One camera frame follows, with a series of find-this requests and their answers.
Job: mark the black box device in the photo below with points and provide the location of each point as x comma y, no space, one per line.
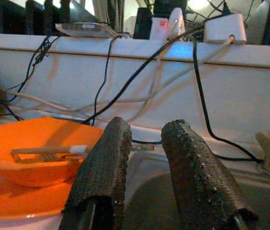
143,22

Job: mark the white plug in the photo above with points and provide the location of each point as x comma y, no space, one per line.
176,22

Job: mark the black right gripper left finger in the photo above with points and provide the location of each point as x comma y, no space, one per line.
101,167

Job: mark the white and red box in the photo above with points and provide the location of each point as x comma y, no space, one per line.
158,27

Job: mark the silver metal fork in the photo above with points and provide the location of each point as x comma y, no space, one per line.
41,150

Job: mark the orange plastic plate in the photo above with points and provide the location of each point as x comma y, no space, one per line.
17,201

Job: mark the white power adapter box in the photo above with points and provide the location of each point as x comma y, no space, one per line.
224,28

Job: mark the orange plastic bowl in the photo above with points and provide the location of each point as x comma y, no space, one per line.
41,134

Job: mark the grey flat electronic device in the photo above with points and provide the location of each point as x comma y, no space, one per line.
84,30

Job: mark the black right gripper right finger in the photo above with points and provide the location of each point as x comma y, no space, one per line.
197,179

